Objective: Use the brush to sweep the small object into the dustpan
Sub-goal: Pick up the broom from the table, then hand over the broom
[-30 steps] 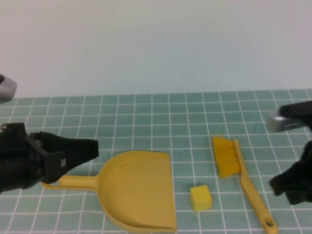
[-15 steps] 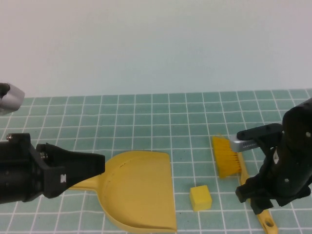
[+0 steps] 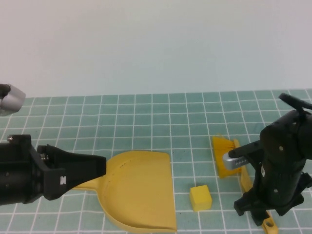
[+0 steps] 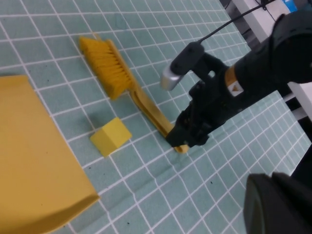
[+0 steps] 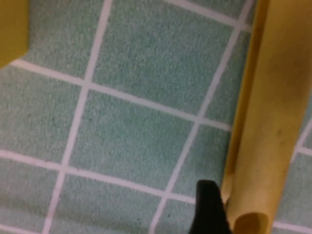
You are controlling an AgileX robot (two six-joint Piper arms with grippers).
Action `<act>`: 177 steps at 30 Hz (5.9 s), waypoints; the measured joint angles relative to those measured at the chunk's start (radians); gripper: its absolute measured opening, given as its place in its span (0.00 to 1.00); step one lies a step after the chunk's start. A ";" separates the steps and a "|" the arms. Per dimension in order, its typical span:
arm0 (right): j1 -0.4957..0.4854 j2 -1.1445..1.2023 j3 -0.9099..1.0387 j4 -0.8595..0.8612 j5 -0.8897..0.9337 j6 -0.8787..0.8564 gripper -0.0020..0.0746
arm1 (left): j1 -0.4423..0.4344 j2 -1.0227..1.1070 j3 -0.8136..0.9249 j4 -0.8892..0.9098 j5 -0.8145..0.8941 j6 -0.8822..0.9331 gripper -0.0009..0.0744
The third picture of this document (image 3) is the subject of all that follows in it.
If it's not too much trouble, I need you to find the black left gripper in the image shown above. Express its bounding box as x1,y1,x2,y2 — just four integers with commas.
0,135,107,207

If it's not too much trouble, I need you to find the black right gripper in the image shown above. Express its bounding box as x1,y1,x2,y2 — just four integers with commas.
233,156,305,227

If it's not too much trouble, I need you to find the small yellow foam cube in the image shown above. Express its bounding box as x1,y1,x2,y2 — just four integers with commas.
189,184,212,212

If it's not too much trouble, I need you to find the yellow plastic dustpan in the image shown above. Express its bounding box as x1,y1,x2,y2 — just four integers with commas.
70,150,178,233

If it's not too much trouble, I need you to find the yellow hand brush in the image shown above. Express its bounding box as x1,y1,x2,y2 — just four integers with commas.
211,133,278,234

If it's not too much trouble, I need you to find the green white-grid tablecloth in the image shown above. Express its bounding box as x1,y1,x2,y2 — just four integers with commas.
0,89,312,234

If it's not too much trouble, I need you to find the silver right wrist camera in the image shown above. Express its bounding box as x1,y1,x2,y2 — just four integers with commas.
222,153,253,171

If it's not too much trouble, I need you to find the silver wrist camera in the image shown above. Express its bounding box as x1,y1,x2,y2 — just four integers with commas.
0,84,26,117
222,153,253,171

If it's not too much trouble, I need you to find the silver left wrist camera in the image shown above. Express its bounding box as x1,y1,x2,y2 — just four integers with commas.
0,84,26,117

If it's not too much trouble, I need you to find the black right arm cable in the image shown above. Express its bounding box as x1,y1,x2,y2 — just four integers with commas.
278,92,312,117

